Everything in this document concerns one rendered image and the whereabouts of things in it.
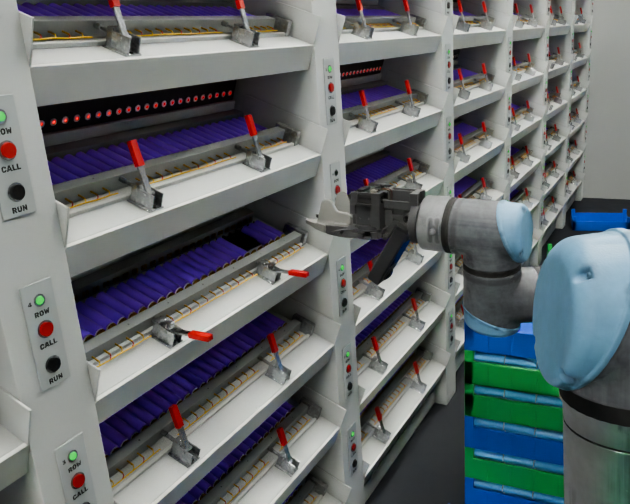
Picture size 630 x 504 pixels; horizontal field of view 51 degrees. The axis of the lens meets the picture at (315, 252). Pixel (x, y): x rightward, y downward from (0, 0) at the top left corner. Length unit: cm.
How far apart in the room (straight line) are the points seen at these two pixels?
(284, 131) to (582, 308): 86
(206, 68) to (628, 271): 67
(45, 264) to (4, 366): 12
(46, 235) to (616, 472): 59
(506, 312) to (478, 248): 12
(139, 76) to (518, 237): 57
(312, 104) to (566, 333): 84
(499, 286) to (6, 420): 70
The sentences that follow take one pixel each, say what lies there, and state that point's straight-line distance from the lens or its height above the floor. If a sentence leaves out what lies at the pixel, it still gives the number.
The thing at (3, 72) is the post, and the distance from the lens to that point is 75.
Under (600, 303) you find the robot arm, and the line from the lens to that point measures 49.
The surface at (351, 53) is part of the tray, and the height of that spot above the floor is 110.
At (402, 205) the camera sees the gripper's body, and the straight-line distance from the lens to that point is 108.
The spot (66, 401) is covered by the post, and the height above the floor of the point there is 75.
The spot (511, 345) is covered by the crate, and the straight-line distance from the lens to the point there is 142.
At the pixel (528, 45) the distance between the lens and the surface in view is 325.
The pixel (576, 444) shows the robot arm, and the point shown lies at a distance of 57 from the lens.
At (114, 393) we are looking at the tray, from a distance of 88.
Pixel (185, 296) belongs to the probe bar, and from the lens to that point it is 102.
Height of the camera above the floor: 112
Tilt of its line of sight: 17 degrees down
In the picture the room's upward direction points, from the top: 4 degrees counter-clockwise
